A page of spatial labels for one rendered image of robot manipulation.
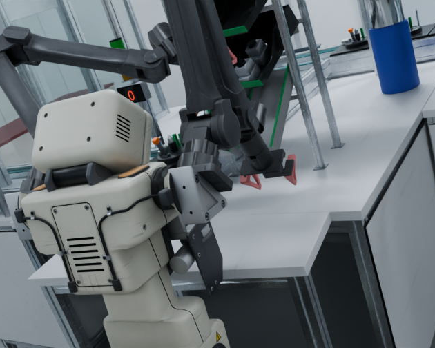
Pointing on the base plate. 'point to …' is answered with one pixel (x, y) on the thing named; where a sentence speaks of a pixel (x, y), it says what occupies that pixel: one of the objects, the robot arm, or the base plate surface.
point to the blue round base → (395, 58)
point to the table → (242, 248)
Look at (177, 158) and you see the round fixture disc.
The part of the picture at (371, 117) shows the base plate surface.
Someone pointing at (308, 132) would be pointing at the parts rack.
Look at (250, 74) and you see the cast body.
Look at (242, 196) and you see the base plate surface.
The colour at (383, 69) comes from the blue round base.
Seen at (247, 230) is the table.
